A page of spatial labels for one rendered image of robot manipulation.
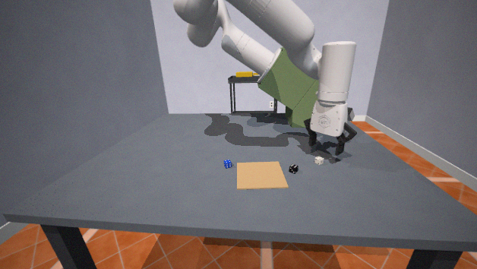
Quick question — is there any white die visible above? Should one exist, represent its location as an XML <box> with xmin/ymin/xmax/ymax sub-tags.
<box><xmin>314</xmin><ymin>157</ymin><xmax>324</xmax><ymax>165</ymax></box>

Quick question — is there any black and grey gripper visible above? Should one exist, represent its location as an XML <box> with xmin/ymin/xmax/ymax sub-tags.
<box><xmin>304</xmin><ymin>100</ymin><xmax>357</xmax><ymax>156</ymax></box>

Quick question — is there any tan flat mat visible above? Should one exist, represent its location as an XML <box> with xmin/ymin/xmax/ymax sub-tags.
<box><xmin>237</xmin><ymin>161</ymin><xmax>289</xmax><ymax>190</ymax></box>

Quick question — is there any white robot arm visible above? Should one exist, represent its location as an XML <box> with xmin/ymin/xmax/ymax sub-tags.
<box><xmin>173</xmin><ymin>0</ymin><xmax>356</xmax><ymax>103</ymax></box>

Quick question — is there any black die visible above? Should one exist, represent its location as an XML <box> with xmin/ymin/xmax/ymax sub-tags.
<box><xmin>289</xmin><ymin>164</ymin><xmax>298</xmax><ymax>174</ymax></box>

